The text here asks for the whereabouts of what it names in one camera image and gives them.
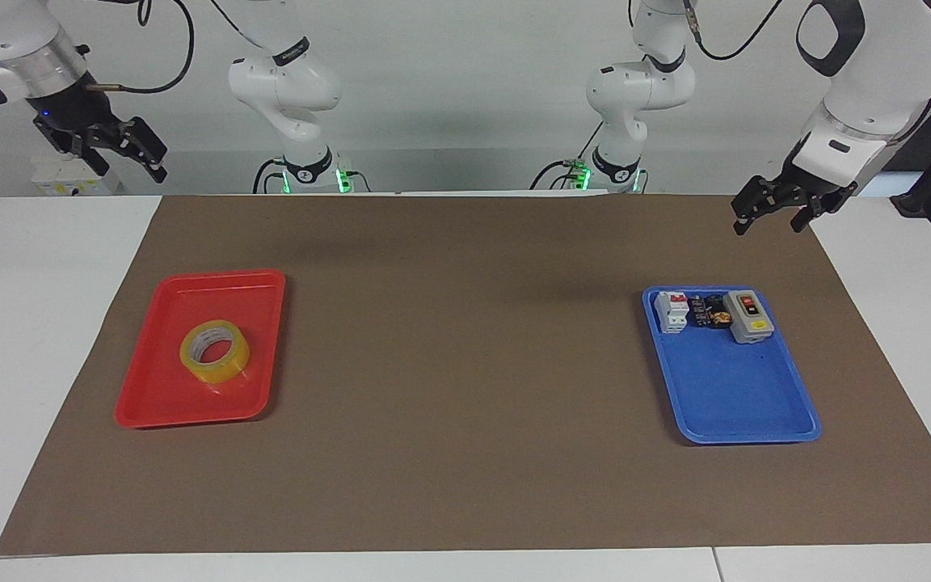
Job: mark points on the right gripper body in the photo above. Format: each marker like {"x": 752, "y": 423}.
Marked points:
{"x": 69, "y": 109}

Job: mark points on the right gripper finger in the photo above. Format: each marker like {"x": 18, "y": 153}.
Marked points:
{"x": 82, "y": 153}
{"x": 141, "y": 144}

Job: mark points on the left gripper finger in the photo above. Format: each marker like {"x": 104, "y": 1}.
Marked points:
{"x": 806, "y": 214}
{"x": 759, "y": 204}

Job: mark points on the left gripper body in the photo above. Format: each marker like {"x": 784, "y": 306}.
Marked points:
{"x": 819, "y": 192}

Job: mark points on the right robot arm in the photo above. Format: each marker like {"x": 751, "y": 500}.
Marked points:
{"x": 284, "y": 81}

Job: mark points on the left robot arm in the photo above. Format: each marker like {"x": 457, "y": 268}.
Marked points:
{"x": 869, "y": 89}

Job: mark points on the yellow tape roll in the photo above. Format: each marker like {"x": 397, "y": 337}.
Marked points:
{"x": 216, "y": 364}

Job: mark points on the white box with yellow label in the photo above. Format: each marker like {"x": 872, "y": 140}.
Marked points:
{"x": 69, "y": 178}

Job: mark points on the black circuit board module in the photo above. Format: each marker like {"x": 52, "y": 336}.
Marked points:
{"x": 708, "y": 313}

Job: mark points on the white circuit breaker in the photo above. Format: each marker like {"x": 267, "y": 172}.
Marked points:
{"x": 671, "y": 311}

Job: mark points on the blue plastic tray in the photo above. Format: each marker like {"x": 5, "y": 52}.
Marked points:
{"x": 732, "y": 396}

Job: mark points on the red plastic tray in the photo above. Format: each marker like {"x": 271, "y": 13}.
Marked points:
{"x": 158, "y": 380}

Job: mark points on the grey push-button switch box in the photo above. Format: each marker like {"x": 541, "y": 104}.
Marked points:
{"x": 747, "y": 317}

